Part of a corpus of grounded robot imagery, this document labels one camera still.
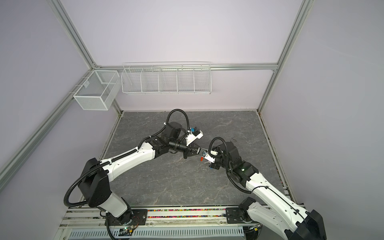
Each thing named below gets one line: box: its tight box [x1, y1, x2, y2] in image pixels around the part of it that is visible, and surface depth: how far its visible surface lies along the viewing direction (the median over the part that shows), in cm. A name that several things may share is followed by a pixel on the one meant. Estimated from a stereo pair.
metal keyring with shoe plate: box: [202, 151, 209, 160], surface depth 64 cm
